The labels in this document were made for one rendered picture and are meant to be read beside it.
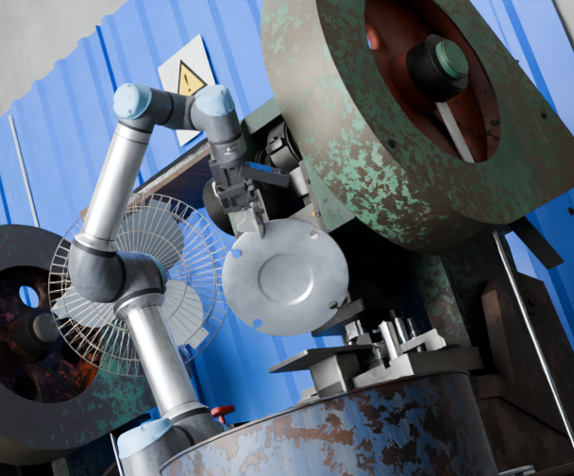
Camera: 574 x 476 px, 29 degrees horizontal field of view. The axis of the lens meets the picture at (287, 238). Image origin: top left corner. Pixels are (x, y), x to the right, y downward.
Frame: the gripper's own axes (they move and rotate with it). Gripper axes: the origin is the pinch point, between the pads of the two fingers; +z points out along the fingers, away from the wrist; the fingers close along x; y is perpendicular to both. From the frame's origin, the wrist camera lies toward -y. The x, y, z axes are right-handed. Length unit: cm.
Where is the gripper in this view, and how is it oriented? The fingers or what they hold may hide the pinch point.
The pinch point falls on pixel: (263, 231)
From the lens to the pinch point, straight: 245.2
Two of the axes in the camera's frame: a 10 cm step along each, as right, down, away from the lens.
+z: 2.4, 8.5, 4.7
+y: -9.6, 2.9, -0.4
